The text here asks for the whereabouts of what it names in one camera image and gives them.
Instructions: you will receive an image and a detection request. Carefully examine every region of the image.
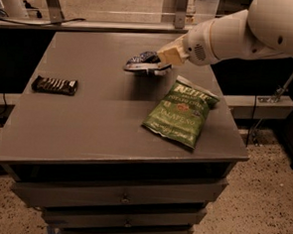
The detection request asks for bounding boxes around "black cable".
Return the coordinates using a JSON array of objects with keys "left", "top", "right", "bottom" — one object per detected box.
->
[{"left": 0, "top": 12, "right": 86, "bottom": 29}]

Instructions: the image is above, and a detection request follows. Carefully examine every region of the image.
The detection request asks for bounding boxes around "grey drawer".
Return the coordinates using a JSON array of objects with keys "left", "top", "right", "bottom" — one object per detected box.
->
[
  {"left": 61, "top": 225, "right": 194, "bottom": 234},
  {"left": 12, "top": 178, "right": 228, "bottom": 207},
  {"left": 43, "top": 204, "right": 207, "bottom": 228}
]

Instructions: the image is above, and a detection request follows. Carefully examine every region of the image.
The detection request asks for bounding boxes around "dark chocolate bar wrapper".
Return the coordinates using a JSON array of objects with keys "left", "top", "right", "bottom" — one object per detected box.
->
[{"left": 31, "top": 75, "right": 78, "bottom": 95}]

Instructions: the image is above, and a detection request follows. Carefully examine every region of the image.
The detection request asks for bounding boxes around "top grey drawer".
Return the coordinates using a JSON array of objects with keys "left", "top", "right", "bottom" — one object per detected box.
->
[{"left": 12, "top": 178, "right": 228, "bottom": 207}]

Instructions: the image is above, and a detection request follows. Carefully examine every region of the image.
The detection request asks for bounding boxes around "green jalapeno chip bag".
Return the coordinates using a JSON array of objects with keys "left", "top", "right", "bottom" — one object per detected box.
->
[{"left": 142, "top": 76, "right": 220, "bottom": 149}]

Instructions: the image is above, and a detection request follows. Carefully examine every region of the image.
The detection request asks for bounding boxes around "grey drawer cabinet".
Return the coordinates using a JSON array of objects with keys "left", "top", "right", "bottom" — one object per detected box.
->
[{"left": 0, "top": 22, "right": 258, "bottom": 234}]

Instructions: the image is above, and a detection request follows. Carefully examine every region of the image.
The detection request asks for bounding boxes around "bottom grey drawer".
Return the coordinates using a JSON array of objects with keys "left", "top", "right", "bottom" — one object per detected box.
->
[{"left": 61, "top": 225, "right": 194, "bottom": 234}]

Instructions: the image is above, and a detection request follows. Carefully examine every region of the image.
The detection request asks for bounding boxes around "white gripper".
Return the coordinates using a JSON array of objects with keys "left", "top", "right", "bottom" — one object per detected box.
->
[{"left": 156, "top": 16, "right": 223, "bottom": 68}]

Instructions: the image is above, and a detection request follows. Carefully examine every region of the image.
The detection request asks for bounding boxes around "middle grey drawer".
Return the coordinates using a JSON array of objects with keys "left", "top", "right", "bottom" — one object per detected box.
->
[{"left": 43, "top": 204, "right": 207, "bottom": 228}]

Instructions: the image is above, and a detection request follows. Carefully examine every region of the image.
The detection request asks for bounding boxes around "metal rail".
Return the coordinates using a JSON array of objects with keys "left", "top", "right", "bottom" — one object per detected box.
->
[{"left": 0, "top": 17, "right": 193, "bottom": 35}]

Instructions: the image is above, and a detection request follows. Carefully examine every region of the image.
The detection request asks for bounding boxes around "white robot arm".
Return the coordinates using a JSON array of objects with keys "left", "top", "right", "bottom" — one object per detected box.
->
[{"left": 157, "top": 0, "right": 293, "bottom": 65}]

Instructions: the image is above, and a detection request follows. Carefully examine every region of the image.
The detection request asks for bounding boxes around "blue chip bag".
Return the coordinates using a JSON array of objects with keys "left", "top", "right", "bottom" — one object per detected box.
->
[{"left": 123, "top": 51, "right": 172, "bottom": 76}]

